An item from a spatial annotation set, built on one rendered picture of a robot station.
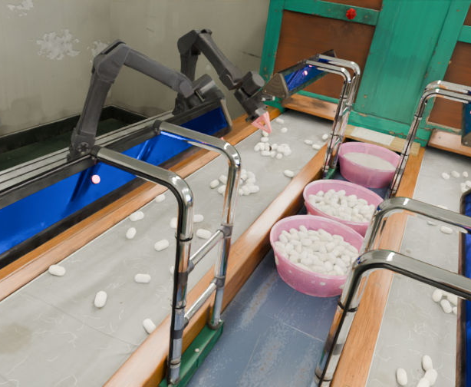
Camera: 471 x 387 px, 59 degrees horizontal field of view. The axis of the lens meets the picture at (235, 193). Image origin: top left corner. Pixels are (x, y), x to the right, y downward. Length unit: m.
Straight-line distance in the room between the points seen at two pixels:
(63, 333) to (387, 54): 1.64
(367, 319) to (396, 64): 1.29
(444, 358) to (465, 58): 1.30
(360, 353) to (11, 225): 0.64
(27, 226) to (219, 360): 0.50
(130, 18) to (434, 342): 3.19
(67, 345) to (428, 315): 0.76
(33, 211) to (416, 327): 0.80
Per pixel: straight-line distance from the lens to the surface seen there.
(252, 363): 0.91
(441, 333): 1.04
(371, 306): 0.98
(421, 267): 0.50
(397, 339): 0.98
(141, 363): 0.78
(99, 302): 0.90
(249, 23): 3.04
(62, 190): 0.60
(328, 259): 1.13
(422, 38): 1.97
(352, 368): 0.85
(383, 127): 2.03
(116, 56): 1.36
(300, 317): 1.03
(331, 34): 2.03
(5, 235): 0.55
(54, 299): 0.94
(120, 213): 1.16
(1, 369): 0.85
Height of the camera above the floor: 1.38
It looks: 29 degrees down
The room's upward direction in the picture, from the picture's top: 8 degrees clockwise
